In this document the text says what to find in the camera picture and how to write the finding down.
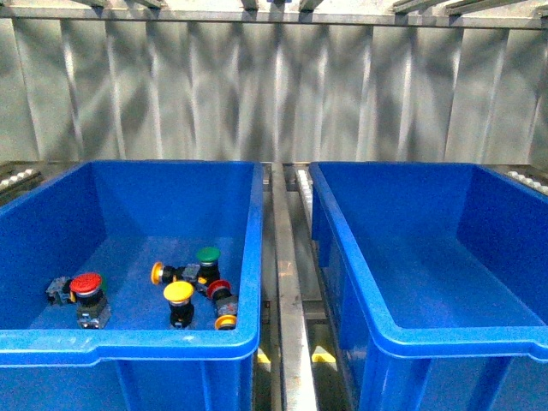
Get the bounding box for yellow mushroom button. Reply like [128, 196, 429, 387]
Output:
[164, 281, 194, 329]

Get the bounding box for red mushroom push button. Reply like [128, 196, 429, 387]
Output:
[69, 272, 111, 330]

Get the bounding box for blue bin with buttons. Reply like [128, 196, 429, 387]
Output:
[1, 161, 263, 410]

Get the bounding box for white roller track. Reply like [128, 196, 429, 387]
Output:
[296, 169, 313, 217]

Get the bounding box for upright green mushroom button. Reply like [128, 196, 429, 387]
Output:
[196, 247, 221, 284]

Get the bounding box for red button near corner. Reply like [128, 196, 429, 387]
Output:
[206, 279, 239, 317]

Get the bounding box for yellow button lying sideways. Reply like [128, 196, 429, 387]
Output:
[151, 262, 200, 285]

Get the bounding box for yellow button at corner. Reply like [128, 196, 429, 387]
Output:
[214, 314, 237, 331]

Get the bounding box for empty blue bin right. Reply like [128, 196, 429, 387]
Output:
[310, 162, 547, 410]

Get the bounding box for green button lying sideways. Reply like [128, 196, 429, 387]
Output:
[45, 272, 108, 307]

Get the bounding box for left roller track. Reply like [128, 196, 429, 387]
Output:
[1, 169, 42, 192]

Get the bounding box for centre steel rail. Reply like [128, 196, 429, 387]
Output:
[271, 163, 318, 410]

